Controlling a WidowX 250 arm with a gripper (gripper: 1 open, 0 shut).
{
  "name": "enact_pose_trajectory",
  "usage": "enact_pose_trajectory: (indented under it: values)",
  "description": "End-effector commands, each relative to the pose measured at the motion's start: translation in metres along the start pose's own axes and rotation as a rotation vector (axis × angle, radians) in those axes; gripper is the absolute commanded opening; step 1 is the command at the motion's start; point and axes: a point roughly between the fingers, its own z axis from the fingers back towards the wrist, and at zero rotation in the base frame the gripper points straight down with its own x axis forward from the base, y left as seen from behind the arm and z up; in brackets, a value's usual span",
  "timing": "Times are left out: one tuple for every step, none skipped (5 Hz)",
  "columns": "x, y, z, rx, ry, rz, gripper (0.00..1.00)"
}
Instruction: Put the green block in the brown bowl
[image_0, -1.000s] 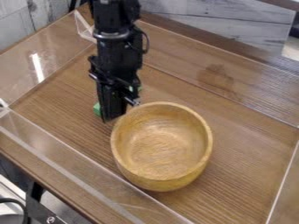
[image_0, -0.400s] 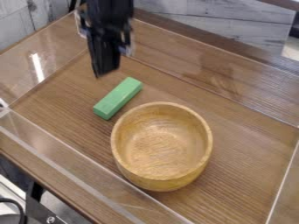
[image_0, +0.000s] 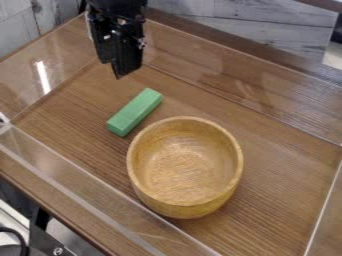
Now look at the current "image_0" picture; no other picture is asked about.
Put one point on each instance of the clear acrylic tray walls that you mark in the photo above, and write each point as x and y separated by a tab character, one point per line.
277	101

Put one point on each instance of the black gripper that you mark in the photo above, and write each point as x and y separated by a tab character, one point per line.
121	17

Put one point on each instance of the black table leg bracket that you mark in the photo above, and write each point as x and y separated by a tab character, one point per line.
42	243

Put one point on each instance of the green rectangular block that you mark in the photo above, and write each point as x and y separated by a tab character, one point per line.
134	112

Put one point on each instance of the brown wooden bowl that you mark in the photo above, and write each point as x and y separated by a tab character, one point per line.
185	165

